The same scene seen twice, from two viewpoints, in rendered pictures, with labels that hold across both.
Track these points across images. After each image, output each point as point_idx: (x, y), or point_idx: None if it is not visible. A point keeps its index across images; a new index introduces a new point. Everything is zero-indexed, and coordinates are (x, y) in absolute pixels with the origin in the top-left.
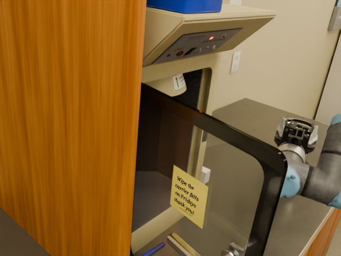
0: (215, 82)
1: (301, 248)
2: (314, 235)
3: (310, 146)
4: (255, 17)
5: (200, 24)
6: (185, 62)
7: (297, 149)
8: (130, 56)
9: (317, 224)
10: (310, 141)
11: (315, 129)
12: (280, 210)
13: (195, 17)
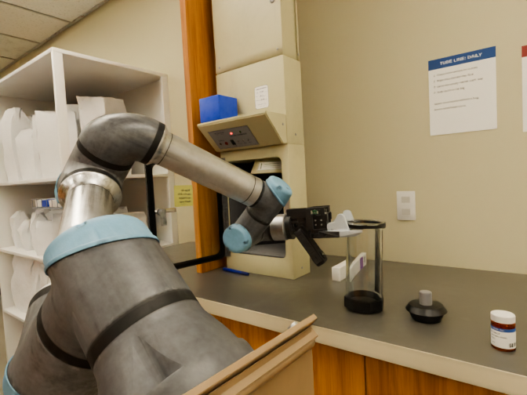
0: (287, 168)
1: (256, 310)
2: (280, 320)
3: (321, 231)
4: (243, 117)
5: (207, 126)
6: (255, 152)
7: (278, 215)
8: (189, 141)
9: (297, 320)
10: (332, 230)
11: (338, 218)
12: (312, 306)
13: (201, 124)
